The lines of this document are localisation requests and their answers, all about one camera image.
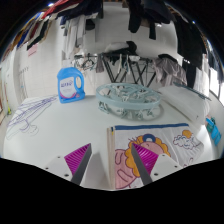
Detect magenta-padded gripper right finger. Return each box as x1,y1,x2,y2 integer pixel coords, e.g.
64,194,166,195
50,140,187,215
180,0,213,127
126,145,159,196
130,142,184,186

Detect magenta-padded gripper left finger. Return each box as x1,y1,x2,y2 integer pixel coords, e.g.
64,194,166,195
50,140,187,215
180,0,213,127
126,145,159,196
42,143,93,186

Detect round pale teal peg hanger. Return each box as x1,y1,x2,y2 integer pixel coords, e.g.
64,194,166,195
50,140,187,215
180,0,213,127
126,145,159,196
95,82,164,120

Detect white pillow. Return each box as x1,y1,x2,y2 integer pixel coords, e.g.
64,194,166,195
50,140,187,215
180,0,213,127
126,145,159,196
158,84,211,130

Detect blue detergent bottle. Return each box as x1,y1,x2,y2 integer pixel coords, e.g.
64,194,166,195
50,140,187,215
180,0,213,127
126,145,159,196
56,66,86,104

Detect teal hoop hanger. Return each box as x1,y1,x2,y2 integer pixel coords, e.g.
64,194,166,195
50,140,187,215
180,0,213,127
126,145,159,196
173,81,213,102

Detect black folding drying rack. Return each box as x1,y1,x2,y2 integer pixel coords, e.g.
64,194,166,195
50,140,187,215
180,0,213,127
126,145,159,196
73,51,158,88

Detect grey shirt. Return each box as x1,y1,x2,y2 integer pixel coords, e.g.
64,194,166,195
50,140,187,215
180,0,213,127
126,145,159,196
153,54,188,86

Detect group of black hanging clothes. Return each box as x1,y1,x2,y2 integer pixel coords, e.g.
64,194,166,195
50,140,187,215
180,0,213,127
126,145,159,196
173,13,208,90

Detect white hanging garments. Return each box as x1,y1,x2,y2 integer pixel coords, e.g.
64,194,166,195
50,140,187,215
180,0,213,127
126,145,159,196
61,14,88,61

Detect row of colourful hanging clothes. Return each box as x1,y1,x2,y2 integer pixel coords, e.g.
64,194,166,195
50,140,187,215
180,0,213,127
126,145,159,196
1,13,51,60

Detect dark navy hanging trousers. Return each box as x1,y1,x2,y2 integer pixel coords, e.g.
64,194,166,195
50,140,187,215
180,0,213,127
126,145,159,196
127,0,144,34

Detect dark grey hanging garment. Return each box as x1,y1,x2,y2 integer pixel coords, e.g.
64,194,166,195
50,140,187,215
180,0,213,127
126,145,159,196
141,0,176,25

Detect black hanging shirt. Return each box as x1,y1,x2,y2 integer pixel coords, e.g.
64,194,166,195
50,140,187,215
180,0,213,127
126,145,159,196
58,0,104,26

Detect red hanging shirt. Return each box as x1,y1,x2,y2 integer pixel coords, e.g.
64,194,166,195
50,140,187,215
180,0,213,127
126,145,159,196
40,0,73,20

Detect pile of purple wire hangers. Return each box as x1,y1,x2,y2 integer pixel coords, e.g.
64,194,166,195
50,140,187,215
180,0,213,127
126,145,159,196
4,94,58,140

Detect bundle of dark wire hangers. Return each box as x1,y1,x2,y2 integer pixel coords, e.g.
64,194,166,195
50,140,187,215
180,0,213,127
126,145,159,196
73,53,98,72

